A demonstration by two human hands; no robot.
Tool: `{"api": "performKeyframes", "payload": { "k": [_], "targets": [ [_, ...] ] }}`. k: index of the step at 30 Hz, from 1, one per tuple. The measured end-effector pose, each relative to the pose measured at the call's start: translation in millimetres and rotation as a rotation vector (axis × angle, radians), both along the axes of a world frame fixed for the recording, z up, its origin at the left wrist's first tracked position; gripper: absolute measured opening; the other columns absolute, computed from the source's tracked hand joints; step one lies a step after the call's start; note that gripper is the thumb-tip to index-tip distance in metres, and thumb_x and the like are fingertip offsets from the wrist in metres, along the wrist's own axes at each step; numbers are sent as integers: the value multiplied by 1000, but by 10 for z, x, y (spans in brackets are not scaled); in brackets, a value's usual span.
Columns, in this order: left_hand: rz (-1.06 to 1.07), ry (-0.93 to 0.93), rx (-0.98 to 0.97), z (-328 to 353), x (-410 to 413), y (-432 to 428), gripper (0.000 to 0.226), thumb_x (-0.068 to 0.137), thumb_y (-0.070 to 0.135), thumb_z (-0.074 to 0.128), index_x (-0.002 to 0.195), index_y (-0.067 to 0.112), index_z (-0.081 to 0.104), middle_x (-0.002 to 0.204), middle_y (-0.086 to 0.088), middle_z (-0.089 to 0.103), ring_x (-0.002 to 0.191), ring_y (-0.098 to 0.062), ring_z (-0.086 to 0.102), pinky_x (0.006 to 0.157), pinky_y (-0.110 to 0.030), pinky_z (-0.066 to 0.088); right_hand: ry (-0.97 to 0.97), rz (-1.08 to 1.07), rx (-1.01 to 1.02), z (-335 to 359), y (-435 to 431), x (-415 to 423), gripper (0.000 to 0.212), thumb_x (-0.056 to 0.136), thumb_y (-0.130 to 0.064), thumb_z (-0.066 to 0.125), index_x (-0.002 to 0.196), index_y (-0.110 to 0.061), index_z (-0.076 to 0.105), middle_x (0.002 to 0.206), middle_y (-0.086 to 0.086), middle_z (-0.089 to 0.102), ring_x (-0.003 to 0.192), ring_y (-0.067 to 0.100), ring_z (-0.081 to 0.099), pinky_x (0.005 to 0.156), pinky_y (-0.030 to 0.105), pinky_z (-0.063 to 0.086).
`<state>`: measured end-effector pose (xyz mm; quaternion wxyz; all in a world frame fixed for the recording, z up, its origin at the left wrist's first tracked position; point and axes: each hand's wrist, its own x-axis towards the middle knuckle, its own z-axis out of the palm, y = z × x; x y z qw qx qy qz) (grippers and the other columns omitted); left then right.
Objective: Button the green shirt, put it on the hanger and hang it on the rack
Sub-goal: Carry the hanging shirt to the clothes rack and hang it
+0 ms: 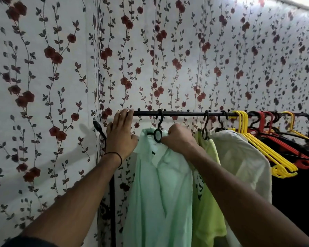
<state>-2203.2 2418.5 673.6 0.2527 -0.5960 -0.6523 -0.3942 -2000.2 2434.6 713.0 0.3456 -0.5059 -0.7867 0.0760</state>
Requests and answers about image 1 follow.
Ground person's right hand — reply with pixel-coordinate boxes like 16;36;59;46
161;123;199;162

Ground black hanging garment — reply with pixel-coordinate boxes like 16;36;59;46
259;135;309;241

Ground black clothes rack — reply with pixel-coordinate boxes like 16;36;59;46
92;109;309;247

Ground lime green shirt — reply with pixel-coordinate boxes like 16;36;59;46
192;129;228;247

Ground white tube light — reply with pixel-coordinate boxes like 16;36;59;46
266;0;309;11

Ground red plastic hanger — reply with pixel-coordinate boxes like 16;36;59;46
248;111;309;169
261;111;309;167

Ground person's right forearm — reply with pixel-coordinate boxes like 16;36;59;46
188;146;309;247

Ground person's left hand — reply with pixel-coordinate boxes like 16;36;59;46
105;108;139;162

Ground black plastic hanger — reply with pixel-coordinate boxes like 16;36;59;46
146;109;170;155
201;110;211;141
214;110;230;133

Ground mint green shirt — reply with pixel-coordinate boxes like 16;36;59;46
122;127;194;247

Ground white floral curtain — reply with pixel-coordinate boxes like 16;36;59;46
0;0;309;247

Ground person's left forearm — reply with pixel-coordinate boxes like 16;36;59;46
20;153;123;247

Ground black thread wristband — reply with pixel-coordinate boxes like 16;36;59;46
103;151;123;168

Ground yellow plastic hanger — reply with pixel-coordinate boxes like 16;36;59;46
228;110;298;179
233;110;298;178
281;111;309;141

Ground cream white garment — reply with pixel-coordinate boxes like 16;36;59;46
208;129;273;247

